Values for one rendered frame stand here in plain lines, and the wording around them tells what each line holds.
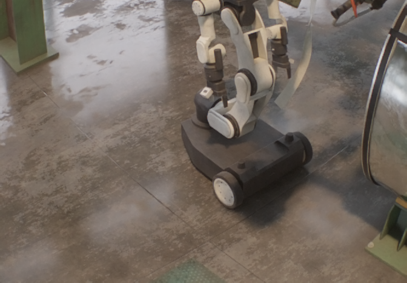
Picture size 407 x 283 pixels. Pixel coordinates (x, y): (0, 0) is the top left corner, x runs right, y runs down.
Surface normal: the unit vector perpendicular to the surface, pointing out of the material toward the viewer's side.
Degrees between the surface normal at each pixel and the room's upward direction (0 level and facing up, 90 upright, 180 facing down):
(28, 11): 90
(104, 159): 0
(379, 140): 94
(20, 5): 90
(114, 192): 0
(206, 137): 0
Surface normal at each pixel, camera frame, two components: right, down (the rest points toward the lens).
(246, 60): -0.78, 0.37
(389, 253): -0.01, -0.82
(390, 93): -0.73, 0.11
